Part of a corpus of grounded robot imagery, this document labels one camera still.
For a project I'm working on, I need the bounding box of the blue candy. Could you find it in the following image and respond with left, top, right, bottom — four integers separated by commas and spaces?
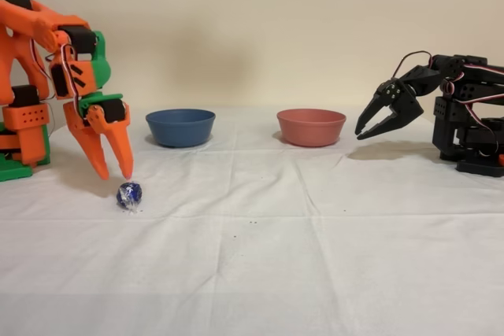
115, 179, 144, 216

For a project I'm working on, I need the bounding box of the blue bowl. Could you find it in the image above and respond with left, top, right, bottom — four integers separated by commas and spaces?
145, 109, 217, 150

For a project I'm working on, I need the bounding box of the pink red bowl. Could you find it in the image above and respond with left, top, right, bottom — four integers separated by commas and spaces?
276, 109, 347, 148

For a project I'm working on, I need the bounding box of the white tablecloth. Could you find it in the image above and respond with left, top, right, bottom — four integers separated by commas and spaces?
0, 106, 504, 336

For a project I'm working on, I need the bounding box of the servo cable on black arm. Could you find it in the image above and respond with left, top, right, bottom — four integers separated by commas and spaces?
393, 50, 434, 79

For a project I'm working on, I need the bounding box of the servo cable on orange arm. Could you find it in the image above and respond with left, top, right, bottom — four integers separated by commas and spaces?
45, 42, 82, 103

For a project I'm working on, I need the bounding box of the green arm base plate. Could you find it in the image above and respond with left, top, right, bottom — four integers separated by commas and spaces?
0, 150, 34, 183

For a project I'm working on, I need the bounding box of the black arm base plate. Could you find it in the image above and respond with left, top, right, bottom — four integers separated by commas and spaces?
456, 157, 504, 179

